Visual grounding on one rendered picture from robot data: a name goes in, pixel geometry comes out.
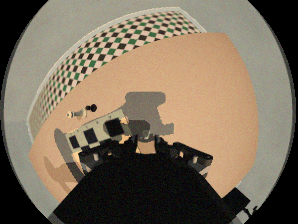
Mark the chessboard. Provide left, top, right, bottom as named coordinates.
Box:
left=65, top=109, right=133, bottom=168

